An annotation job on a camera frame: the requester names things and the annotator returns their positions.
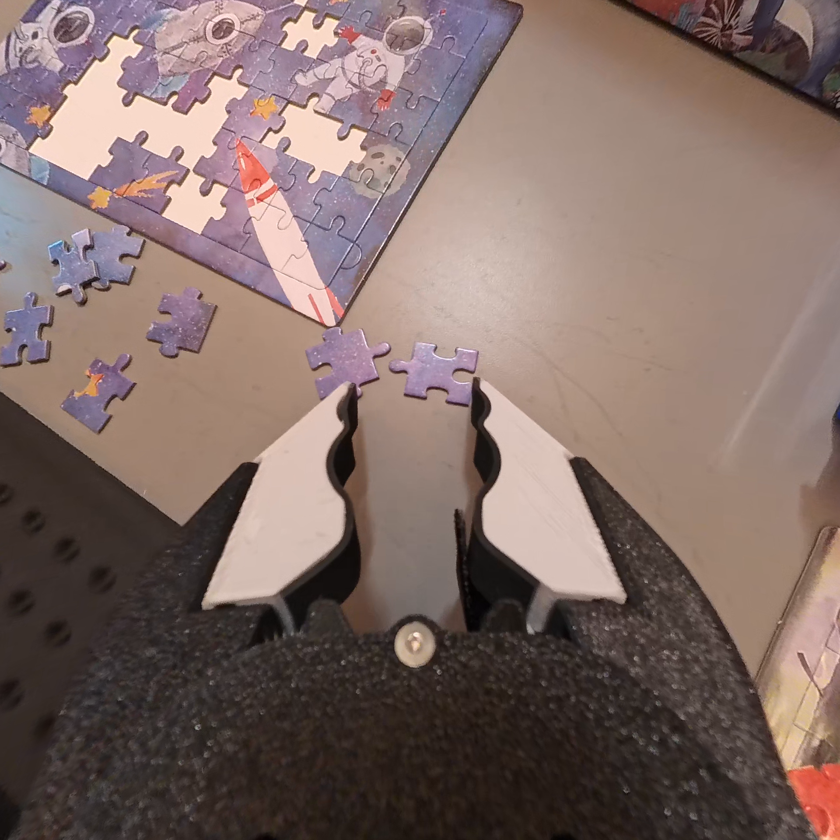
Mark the space jigsaw puzzle board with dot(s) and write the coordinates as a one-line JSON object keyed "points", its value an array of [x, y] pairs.
{"points": [[446, 79]]}

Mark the space print puzzle box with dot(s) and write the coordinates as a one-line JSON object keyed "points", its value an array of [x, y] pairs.
{"points": [[754, 33]]}

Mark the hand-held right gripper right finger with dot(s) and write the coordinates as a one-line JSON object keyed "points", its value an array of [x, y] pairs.
{"points": [[551, 518]]}

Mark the beige desk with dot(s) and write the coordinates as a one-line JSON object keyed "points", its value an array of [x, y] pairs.
{"points": [[623, 262]]}

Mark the blue jigsaw piece orange mark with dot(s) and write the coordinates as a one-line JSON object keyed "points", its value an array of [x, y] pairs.
{"points": [[98, 394]]}

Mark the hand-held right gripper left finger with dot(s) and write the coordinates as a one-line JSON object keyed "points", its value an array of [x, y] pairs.
{"points": [[282, 512]]}

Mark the blue jigsaw puzzle piece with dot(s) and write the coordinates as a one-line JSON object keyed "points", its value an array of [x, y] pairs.
{"points": [[182, 321], [436, 377], [26, 328], [69, 269], [348, 358], [117, 253]]}

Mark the blue plastic bin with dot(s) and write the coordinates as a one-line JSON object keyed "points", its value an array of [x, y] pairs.
{"points": [[835, 426]]}

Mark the grey and red puzzle board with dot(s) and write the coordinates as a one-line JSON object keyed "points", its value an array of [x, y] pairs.
{"points": [[807, 656]]}

